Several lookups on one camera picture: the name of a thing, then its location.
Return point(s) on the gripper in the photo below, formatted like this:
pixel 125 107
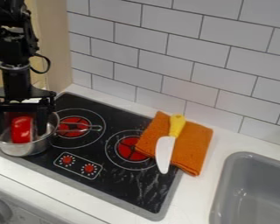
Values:
pixel 43 100

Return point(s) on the yellow and white toy knife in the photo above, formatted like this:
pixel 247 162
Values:
pixel 164 151

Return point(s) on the toy stove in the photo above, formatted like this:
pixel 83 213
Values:
pixel 119 180

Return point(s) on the toy sink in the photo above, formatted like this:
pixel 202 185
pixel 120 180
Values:
pixel 255 192

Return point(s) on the red toy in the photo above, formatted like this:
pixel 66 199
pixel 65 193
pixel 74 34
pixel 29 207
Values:
pixel 22 129

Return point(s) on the silver pot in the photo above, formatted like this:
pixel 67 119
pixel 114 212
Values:
pixel 25 148

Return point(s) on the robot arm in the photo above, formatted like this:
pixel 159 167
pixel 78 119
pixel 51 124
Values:
pixel 14 49

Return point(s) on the orange cloth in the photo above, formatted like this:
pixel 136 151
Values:
pixel 193 145

